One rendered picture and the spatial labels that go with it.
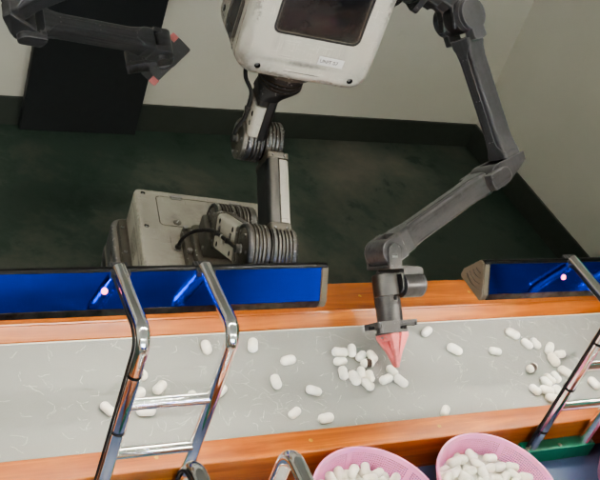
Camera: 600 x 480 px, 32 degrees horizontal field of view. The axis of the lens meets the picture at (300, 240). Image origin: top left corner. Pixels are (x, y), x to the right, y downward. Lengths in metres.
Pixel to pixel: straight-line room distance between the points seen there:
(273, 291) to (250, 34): 0.71
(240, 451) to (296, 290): 0.33
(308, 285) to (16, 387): 0.57
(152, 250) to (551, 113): 2.22
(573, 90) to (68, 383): 2.92
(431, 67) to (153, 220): 2.01
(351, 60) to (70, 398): 0.99
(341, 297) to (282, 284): 0.58
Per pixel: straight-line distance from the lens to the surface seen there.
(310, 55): 2.39
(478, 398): 2.37
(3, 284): 1.68
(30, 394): 2.02
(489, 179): 2.50
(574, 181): 4.44
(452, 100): 4.80
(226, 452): 1.98
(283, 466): 1.55
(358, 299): 2.43
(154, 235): 2.89
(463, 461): 2.22
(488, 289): 2.10
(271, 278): 1.84
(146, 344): 1.63
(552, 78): 4.58
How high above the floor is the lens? 2.19
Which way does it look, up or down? 34 degrees down
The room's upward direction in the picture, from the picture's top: 21 degrees clockwise
